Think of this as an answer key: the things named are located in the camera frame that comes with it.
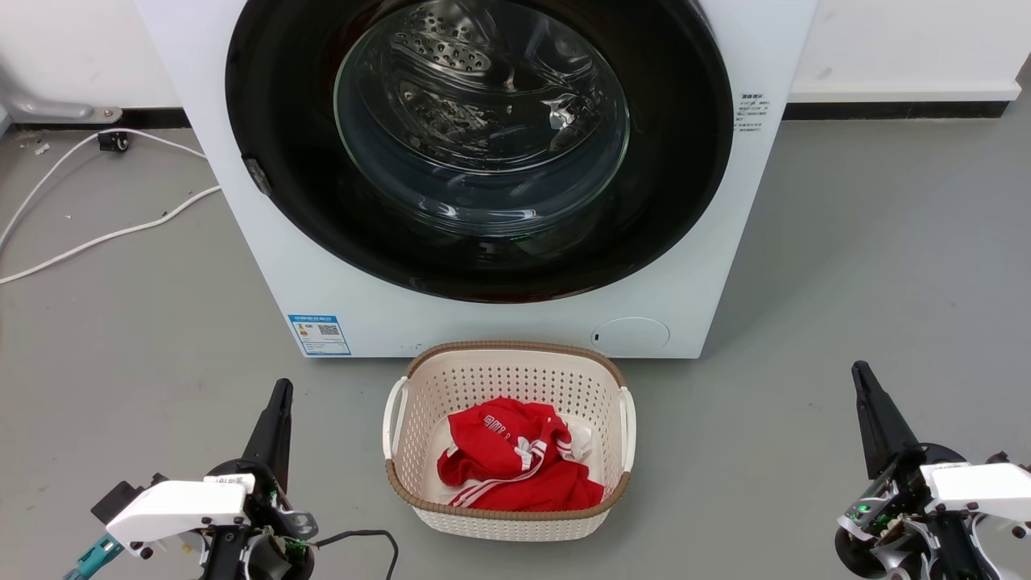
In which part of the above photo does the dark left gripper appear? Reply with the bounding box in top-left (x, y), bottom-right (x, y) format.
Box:
top-left (200, 379), bottom-right (320, 580)

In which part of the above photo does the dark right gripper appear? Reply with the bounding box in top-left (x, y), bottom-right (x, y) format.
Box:
top-left (833, 360), bottom-right (1012, 580)

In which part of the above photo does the white front-load washing machine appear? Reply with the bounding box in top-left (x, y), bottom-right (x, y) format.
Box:
top-left (133, 0), bottom-right (819, 360)

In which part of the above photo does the black round washer door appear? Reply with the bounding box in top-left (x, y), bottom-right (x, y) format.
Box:
top-left (225, 0), bottom-right (735, 305)

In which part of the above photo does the blue energy label sticker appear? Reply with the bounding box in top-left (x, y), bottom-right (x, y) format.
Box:
top-left (288, 314), bottom-right (353, 357)

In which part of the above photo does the cream perforated laundry basket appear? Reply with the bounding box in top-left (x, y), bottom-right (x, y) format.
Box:
top-left (383, 341), bottom-right (637, 542)

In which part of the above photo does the red striped sports garment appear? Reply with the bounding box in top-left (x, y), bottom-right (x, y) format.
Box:
top-left (437, 396), bottom-right (605, 512)

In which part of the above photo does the round white filter cover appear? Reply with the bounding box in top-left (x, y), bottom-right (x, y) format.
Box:
top-left (591, 317), bottom-right (671, 354)

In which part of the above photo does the white garment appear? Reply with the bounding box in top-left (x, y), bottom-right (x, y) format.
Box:
top-left (561, 416), bottom-right (595, 462)

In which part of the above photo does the small printed text sticker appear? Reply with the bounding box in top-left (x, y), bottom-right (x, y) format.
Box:
top-left (734, 92), bottom-right (772, 135)

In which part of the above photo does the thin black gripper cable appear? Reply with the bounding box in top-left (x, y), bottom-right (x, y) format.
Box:
top-left (313, 528), bottom-right (400, 580)

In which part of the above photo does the teal cable connector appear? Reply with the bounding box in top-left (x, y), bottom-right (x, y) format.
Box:
top-left (63, 535), bottom-right (123, 580)

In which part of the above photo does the white floor cable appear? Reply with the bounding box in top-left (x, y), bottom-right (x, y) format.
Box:
top-left (0, 185), bottom-right (222, 286)
top-left (0, 128), bottom-right (208, 252)

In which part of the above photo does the grey metal floor bracket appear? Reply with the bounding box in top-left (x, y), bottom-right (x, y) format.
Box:
top-left (0, 77), bottom-right (124, 126)

